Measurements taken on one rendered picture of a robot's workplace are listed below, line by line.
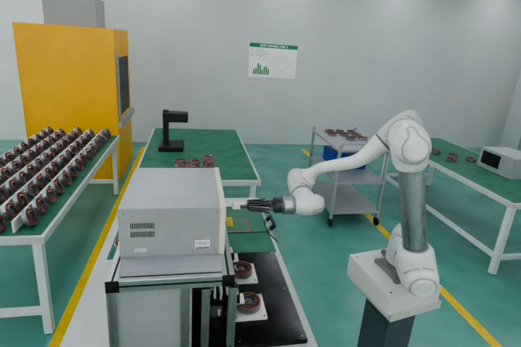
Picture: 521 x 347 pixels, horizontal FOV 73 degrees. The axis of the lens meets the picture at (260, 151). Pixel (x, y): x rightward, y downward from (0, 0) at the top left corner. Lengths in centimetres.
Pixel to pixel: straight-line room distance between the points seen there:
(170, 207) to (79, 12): 410
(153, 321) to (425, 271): 109
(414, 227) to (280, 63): 552
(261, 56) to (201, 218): 555
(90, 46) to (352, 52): 460
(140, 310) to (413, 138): 116
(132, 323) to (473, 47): 809
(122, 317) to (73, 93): 388
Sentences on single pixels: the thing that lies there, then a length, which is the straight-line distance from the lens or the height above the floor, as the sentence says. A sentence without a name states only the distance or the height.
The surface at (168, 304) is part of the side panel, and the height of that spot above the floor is 99.
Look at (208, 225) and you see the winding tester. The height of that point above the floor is 124.
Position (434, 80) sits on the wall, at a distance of 823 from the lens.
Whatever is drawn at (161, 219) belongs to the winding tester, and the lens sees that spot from 138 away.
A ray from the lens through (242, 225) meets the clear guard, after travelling 176.
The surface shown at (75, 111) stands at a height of 93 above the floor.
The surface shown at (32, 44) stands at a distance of 512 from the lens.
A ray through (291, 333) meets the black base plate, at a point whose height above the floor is 77.
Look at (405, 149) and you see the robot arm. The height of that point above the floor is 158.
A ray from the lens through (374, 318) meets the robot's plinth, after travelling 216.
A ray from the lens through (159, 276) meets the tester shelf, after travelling 136.
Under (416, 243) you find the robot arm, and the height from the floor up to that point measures 117.
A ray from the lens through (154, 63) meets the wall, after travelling 667.
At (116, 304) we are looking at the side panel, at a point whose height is 101.
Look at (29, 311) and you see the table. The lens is 287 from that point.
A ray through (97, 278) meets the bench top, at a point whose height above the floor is 75.
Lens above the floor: 192
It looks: 17 degrees down
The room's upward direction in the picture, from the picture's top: 4 degrees clockwise
